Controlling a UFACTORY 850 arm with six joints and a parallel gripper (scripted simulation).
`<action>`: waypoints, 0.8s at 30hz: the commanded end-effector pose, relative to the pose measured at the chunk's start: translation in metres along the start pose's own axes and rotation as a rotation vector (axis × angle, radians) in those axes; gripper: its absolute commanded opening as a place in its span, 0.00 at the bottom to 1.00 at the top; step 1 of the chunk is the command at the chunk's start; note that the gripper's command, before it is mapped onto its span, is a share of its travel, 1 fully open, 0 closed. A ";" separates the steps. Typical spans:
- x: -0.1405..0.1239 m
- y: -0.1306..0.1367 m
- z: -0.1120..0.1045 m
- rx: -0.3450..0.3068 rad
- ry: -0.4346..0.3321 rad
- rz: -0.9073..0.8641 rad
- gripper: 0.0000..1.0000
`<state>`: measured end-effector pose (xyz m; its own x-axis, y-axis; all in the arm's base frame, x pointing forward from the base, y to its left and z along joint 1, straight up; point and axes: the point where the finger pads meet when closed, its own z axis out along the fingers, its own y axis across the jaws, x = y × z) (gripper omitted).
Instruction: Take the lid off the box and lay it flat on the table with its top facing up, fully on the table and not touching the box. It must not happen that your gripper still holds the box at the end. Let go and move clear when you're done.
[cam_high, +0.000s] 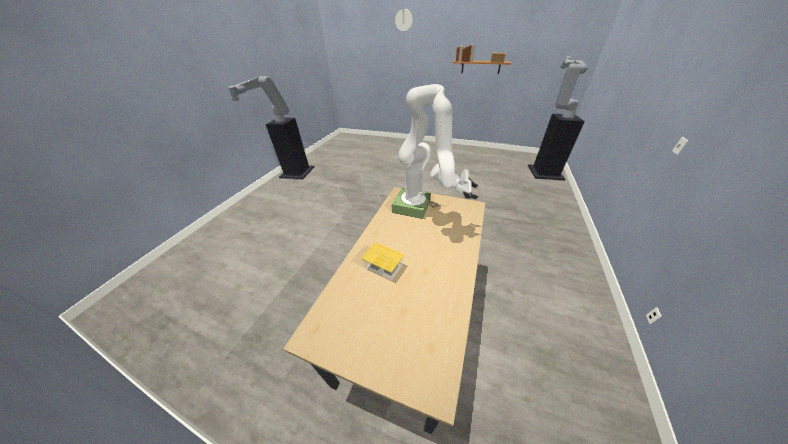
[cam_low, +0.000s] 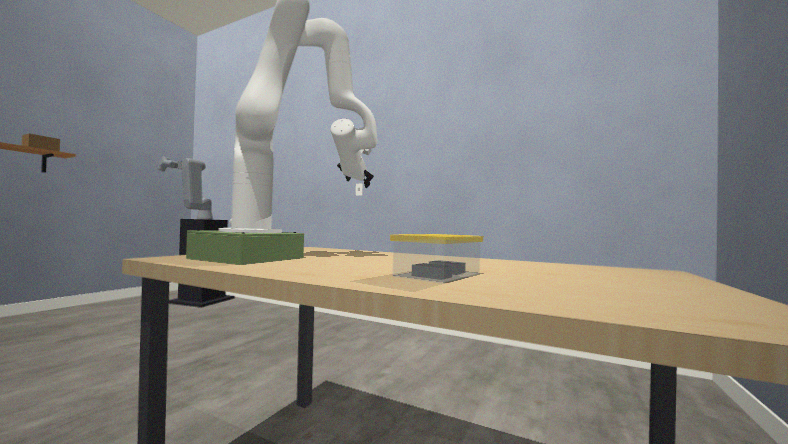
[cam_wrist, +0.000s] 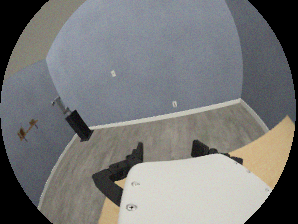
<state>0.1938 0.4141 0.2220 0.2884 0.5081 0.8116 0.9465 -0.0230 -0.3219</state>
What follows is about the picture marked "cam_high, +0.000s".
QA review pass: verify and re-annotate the yellow rectangular lid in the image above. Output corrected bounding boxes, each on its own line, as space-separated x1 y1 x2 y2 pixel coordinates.
362 242 404 273

